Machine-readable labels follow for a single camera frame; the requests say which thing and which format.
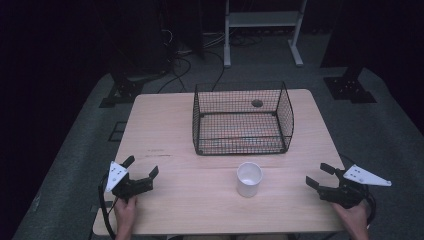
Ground black floor cable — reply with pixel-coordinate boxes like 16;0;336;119
156;49;193;94
209;49;226;93

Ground black wire basket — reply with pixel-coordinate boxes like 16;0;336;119
191;80;295;157

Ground black stand base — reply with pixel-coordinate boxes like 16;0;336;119
98;74;148;109
323;66;378;104

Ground person's left hand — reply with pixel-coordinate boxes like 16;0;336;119
113;195;138;234

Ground white metal stand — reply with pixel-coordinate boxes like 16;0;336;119
223;0;308;69

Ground person's right hand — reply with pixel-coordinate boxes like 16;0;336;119
331;200;370;234

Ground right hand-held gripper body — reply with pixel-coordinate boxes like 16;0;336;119
316;164;393;210

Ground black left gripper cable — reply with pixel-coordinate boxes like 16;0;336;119
97;173;118;240

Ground white cup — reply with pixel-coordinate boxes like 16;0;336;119
236;161;264;198

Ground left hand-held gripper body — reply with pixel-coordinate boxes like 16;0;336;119
104;161;155;203

